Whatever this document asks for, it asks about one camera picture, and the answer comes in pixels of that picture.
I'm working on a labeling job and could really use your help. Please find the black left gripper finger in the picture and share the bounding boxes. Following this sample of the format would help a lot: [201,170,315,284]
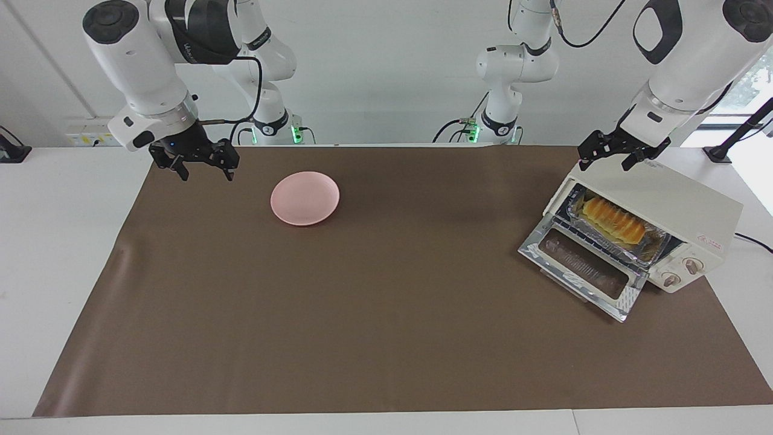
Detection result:
[578,132,600,172]
[623,138,671,172]

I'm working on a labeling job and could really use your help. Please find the golden ridged bread loaf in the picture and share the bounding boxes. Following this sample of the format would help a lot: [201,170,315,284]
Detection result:
[582,196,647,245]

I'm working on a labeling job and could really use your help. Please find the aluminium foil baking tray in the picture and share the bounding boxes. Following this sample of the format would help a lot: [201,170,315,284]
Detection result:
[568,187,671,263]

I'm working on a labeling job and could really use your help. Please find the cream toaster oven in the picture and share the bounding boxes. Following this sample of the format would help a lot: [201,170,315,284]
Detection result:
[518,158,745,323]

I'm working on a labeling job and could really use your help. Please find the glass oven door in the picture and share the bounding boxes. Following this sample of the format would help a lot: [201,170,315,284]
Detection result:
[518,216,648,323]

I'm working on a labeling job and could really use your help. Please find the pink round plate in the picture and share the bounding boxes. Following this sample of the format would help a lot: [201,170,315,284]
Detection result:
[270,171,341,227]

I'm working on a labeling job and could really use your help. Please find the bright window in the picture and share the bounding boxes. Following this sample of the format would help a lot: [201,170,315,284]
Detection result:
[707,45,773,131]

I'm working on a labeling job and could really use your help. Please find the black table clamp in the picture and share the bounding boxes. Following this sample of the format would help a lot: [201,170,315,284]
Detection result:
[0,125,32,164]

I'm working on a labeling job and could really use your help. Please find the brown table mat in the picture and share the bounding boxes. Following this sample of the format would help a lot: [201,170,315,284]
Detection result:
[32,145,773,417]

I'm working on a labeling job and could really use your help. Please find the black right base cables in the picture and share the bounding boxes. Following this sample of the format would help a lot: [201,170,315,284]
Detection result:
[228,117,316,146]

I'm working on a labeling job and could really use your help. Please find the black base cables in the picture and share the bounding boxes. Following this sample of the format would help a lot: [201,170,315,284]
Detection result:
[228,117,316,146]
[432,91,490,144]

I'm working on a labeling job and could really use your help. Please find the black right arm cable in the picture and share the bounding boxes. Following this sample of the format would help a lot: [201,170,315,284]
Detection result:
[199,56,263,127]

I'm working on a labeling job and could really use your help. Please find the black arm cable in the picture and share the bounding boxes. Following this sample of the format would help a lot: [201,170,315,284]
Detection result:
[199,56,263,127]
[547,0,734,115]

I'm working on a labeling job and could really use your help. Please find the black camera stand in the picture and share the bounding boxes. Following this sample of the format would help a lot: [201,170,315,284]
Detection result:
[704,97,773,164]

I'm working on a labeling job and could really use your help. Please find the white wall power socket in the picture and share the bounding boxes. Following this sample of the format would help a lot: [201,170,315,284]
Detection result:
[65,118,130,147]

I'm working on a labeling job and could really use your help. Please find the metal wire oven rack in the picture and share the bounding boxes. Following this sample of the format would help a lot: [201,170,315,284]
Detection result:
[554,184,683,272]

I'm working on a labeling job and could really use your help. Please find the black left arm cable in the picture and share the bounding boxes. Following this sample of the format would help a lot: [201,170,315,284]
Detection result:
[547,0,734,115]

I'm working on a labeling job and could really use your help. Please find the black oven power cable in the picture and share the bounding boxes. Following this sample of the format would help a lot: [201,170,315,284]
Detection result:
[734,233,773,254]

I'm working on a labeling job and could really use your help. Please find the black left base cables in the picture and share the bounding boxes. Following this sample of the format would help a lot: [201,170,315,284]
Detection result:
[432,91,490,144]

